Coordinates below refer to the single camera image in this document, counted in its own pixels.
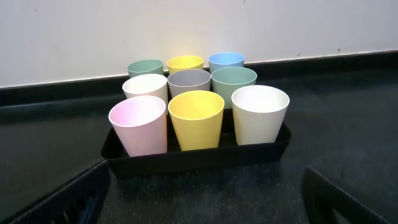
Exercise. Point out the grey cup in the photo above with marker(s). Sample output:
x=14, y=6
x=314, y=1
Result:
x=188, y=79

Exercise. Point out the black tray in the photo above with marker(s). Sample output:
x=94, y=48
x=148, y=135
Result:
x=199, y=160

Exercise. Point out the green cup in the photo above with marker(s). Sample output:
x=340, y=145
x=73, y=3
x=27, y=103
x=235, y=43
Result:
x=233, y=79
x=144, y=67

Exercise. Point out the blue cup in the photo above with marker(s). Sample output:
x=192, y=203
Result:
x=226, y=59

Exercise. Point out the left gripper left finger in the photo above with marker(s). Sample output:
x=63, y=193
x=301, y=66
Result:
x=71, y=199

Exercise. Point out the white cup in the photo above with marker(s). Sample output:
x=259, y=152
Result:
x=258, y=121
x=144, y=85

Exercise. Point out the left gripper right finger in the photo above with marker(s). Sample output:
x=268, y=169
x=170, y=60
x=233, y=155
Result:
x=329, y=202

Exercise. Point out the yellow cup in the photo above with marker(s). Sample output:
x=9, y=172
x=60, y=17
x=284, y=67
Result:
x=196, y=124
x=185, y=62

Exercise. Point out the pink cup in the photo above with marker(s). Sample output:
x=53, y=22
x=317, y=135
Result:
x=140, y=130

